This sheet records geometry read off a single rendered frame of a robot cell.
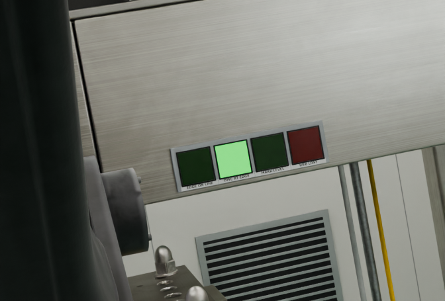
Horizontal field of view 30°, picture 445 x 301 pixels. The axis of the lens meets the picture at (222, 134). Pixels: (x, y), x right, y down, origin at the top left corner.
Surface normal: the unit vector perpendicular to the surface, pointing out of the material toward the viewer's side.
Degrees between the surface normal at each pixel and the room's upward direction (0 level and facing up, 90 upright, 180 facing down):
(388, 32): 90
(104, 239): 44
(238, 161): 90
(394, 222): 90
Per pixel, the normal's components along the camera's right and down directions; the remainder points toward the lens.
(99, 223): 0.05, -0.70
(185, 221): 0.19, 0.02
